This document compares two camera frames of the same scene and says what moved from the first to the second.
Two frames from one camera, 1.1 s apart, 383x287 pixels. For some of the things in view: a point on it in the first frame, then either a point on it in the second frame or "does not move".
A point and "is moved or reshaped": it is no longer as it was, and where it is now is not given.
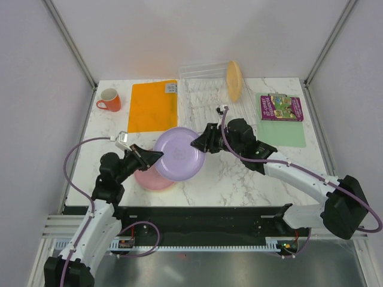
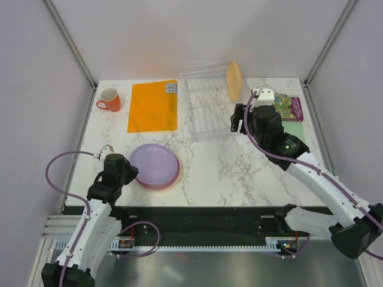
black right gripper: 206,142 → 239,113
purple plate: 181,161 is moved or reshaped
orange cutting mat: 153,107 does not move
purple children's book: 276,107 does not move
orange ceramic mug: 111,99 does not move
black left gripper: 145,158 → 133,172
